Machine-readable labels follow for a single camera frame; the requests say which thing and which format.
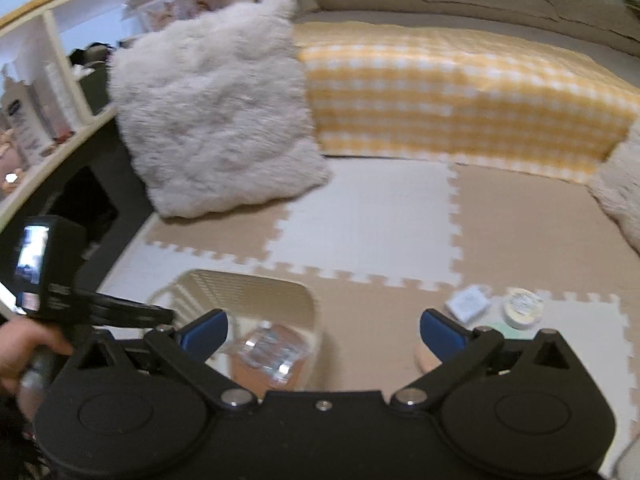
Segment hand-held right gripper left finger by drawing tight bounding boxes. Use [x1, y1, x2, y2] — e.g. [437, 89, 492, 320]
[75, 308, 256, 412]

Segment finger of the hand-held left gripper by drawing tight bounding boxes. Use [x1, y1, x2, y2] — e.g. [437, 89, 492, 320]
[47, 282, 177, 329]

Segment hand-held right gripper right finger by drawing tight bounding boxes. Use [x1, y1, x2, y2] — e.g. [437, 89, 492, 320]
[390, 308, 577, 412]

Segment white square charger box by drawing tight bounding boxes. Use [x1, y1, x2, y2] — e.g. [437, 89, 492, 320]
[446, 285, 491, 323]

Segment clear plastic case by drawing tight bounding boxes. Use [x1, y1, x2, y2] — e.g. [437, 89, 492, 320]
[235, 324, 310, 387]

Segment cream plastic woven basket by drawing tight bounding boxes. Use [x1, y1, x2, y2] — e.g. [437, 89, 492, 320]
[147, 269, 321, 391]

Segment person's left hand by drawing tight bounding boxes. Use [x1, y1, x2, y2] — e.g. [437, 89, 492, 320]
[0, 319, 75, 395]

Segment white foam mat tile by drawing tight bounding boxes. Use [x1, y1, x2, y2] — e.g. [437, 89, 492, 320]
[487, 290, 636, 441]
[267, 157, 463, 291]
[97, 240, 281, 321]

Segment beige foam mat tile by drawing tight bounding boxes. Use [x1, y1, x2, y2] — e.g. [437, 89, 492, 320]
[450, 160, 640, 311]
[305, 265, 506, 391]
[145, 187, 296, 266]

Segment round white tin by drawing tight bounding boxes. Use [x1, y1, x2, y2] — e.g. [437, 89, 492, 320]
[501, 287, 546, 331]

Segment white lotion pump bottle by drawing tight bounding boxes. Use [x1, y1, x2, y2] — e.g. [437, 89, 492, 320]
[0, 82, 48, 168]

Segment dark bag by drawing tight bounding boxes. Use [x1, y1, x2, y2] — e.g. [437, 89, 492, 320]
[67, 42, 118, 111]

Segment white wooden shelf unit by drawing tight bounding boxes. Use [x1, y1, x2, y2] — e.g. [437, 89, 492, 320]
[0, 0, 333, 311]

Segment large fluffy white pillow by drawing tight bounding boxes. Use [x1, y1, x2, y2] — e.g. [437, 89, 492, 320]
[109, 0, 333, 218]

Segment small fluffy white pillow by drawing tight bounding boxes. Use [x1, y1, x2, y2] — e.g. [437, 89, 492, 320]
[587, 125, 640, 256]

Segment yellow checked blanket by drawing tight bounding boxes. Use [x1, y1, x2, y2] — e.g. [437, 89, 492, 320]
[295, 21, 640, 186]

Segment clear plastic container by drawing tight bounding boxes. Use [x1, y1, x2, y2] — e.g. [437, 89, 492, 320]
[122, 0, 226, 31]

